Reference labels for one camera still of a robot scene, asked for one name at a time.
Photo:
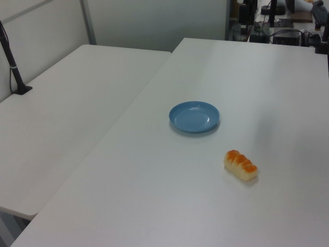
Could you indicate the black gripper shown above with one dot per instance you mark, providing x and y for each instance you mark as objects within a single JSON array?
[{"x": 248, "y": 9}]

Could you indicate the orange-topped bread loaf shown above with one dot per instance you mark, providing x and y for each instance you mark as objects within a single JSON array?
[{"x": 240, "y": 166}]

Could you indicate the blue plate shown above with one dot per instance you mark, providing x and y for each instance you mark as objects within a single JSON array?
[{"x": 191, "y": 119}]

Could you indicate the grey cylindrical container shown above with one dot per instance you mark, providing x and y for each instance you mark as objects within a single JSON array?
[{"x": 236, "y": 33}]

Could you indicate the small black electronics box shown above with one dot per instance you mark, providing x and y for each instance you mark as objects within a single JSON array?
[{"x": 259, "y": 38}]

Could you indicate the black upright pole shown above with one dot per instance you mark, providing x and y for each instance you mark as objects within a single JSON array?
[{"x": 272, "y": 13}]

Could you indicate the black round base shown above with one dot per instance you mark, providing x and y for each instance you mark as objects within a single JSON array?
[{"x": 280, "y": 10}]

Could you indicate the black flat device box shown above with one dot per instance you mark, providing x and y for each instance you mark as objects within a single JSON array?
[{"x": 286, "y": 38}]

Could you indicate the brown board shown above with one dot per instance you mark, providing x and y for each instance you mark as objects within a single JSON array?
[{"x": 300, "y": 17}]

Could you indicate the black connector block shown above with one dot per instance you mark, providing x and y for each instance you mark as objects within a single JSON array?
[{"x": 311, "y": 39}]

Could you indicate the black keyboard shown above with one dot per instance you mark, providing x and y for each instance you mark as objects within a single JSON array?
[{"x": 320, "y": 13}]

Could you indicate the grey partition edge post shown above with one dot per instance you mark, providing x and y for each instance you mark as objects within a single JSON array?
[{"x": 227, "y": 20}]

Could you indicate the black table clamp mount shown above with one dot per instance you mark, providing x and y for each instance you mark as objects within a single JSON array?
[{"x": 322, "y": 47}]

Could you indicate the black camera stand pole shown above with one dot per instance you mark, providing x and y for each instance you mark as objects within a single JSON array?
[{"x": 11, "y": 64}]

